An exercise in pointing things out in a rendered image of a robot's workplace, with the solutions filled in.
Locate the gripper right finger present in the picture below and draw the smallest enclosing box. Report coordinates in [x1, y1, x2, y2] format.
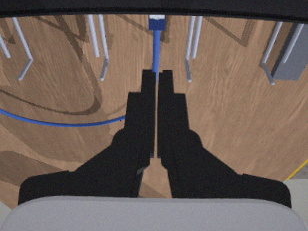
[157, 70, 292, 209]

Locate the blue patch cable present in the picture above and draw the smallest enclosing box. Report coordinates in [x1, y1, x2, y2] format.
[0, 30, 160, 127]

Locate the white ethernet plug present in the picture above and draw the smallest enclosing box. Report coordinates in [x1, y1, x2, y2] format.
[148, 15, 165, 31]

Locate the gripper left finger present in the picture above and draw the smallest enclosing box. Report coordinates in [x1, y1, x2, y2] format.
[18, 69, 156, 205]

